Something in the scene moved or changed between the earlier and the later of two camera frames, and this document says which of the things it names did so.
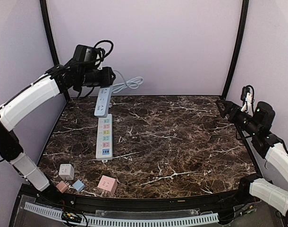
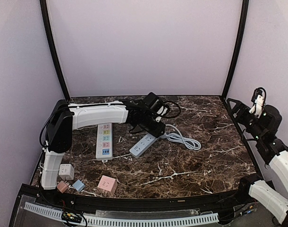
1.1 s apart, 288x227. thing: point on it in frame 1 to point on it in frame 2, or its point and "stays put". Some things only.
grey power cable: x=133 y=83 to x=191 y=144
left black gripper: x=109 y=77 to x=148 y=126
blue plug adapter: x=78 y=185 stays put
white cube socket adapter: x=66 y=171 stays put
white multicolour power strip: x=104 y=150 stays put
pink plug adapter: x=62 y=187 stays put
